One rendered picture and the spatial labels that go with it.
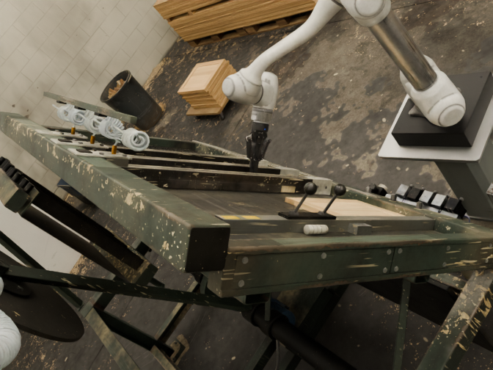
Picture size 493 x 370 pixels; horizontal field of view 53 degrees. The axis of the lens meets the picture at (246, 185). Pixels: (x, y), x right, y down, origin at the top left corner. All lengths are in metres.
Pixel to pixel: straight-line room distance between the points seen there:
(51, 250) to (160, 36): 3.74
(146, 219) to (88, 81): 6.13
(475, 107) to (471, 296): 0.85
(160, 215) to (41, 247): 4.54
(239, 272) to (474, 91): 1.64
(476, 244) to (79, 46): 6.19
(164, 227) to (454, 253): 0.96
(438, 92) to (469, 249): 0.68
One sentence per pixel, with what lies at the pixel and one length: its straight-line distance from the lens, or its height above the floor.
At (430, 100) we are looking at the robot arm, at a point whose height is 1.10.
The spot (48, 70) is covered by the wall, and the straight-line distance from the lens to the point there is 7.02.
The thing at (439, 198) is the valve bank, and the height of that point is 0.76.
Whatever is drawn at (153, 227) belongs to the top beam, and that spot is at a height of 1.91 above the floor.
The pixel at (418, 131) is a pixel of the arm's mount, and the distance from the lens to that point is 2.39.
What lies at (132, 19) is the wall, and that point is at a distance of 7.64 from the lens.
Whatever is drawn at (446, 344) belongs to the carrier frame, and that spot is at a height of 0.79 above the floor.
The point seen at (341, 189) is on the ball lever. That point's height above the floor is 1.45.
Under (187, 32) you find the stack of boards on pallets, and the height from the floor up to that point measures 0.27.
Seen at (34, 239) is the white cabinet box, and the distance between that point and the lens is 5.53.
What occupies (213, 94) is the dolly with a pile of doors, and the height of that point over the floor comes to 0.30.
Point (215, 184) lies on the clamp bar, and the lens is 1.93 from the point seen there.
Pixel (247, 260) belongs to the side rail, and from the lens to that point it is 1.06.
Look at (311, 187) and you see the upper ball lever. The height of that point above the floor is 1.55.
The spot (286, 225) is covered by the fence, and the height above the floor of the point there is 1.51.
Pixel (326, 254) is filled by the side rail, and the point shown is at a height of 1.57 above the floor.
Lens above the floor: 2.46
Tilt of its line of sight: 35 degrees down
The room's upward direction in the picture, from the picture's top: 46 degrees counter-clockwise
